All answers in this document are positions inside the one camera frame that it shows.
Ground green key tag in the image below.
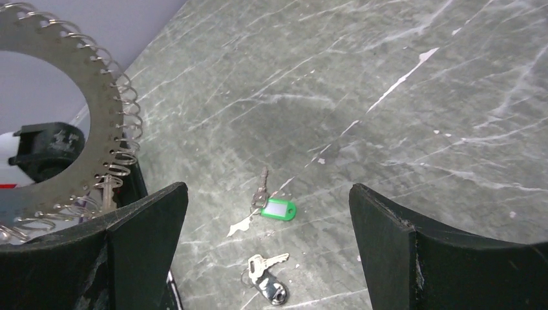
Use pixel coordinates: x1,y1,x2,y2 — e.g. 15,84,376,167
250,165,297,222

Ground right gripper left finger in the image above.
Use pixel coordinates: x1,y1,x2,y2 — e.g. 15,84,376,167
1,182,189,309

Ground black white key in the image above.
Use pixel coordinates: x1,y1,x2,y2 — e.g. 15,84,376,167
240,253,290,306

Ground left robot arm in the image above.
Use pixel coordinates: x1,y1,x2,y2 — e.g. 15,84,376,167
1,122,142,212

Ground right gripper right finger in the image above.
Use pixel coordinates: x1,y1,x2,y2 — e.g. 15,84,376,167
349,183,547,309

